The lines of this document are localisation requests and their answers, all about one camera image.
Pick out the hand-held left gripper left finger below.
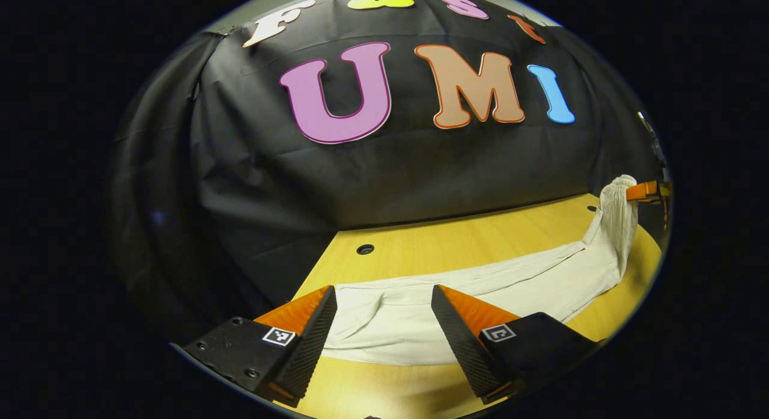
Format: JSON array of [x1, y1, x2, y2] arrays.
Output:
[[177, 285, 338, 408]]

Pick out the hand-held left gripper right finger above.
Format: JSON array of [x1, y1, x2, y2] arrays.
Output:
[[431, 284, 601, 406]]

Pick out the white jeans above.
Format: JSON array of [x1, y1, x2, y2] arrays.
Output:
[[321, 174, 639, 367]]

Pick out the black backdrop cloth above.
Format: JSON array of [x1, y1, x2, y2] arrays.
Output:
[[108, 0, 667, 341]]

